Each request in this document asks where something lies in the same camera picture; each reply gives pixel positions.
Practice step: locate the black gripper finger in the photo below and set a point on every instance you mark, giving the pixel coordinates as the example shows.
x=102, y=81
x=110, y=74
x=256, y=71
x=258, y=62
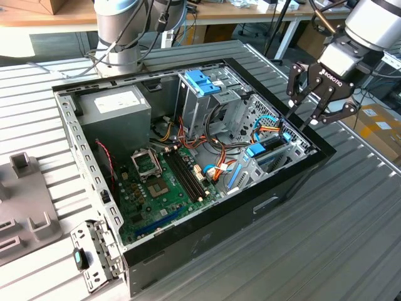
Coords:
x=341, y=112
x=296, y=81

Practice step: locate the hard disk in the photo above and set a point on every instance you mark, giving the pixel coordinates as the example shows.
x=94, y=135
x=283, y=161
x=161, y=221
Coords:
x=255, y=150

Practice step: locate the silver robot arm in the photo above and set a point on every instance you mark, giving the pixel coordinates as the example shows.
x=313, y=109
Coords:
x=119, y=34

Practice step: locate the installed blue disk carrier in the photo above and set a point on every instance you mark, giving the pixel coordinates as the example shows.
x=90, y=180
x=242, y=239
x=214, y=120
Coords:
x=199, y=80

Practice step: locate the grey metal disk bay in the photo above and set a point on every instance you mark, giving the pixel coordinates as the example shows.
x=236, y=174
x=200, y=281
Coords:
x=247, y=175

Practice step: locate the cardboard box yellow tape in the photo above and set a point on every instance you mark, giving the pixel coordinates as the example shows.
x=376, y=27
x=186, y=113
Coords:
x=376, y=131

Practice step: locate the large brown cardboard box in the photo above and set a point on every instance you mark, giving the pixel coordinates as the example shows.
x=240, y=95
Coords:
x=308, y=40

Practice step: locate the black tripod stand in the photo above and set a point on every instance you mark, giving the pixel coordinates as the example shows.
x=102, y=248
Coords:
x=280, y=34

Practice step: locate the metal slat table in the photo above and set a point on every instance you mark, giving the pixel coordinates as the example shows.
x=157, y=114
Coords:
x=391, y=61

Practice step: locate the wooden desk white legs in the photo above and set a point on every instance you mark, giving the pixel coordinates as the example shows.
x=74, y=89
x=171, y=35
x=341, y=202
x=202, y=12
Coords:
x=219, y=14

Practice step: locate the grey metal drive cage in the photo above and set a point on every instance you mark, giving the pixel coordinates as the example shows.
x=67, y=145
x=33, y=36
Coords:
x=191, y=109

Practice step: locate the black RAM slot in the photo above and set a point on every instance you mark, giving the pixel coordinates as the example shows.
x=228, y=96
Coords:
x=191, y=174
x=184, y=178

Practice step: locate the CPU socket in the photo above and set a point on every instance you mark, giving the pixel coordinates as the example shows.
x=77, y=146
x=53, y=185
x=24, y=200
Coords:
x=158, y=188

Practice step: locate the black PC case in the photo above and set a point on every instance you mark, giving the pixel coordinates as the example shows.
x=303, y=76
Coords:
x=219, y=238

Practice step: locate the grey power supply unit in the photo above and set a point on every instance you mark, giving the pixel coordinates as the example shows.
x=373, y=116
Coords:
x=116, y=125

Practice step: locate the blue expansion slot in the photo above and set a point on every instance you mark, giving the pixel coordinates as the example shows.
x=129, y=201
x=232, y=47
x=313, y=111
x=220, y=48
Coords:
x=159, y=221

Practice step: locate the green motherboard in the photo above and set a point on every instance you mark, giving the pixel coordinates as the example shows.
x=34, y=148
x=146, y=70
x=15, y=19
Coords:
x=147, y=210

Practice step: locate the black teal latch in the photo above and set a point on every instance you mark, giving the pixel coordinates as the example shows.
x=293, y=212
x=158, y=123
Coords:
x=82, y=260

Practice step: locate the grey parts rack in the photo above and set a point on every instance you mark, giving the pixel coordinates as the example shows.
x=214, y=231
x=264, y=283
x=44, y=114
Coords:
x=26, y=200

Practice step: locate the grey metal rear bracket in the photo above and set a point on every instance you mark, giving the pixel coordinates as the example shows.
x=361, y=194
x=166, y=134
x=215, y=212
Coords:
x=100, y=247

